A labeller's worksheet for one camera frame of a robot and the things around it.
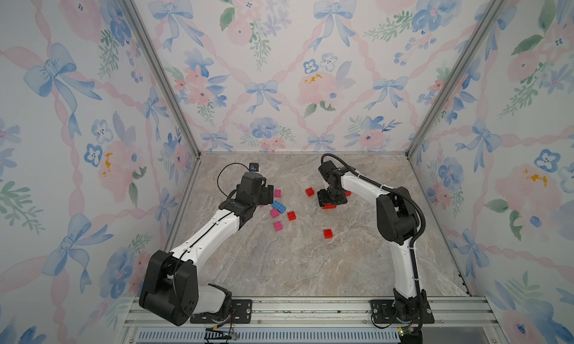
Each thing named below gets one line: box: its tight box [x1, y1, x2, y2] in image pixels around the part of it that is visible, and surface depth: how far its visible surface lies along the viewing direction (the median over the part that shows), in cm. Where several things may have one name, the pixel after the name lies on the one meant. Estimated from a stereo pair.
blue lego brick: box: [272, 200, 287, 214], surface depth 100 cm
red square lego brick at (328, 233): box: [323, 228, 335, 239], surface depth 92 cm
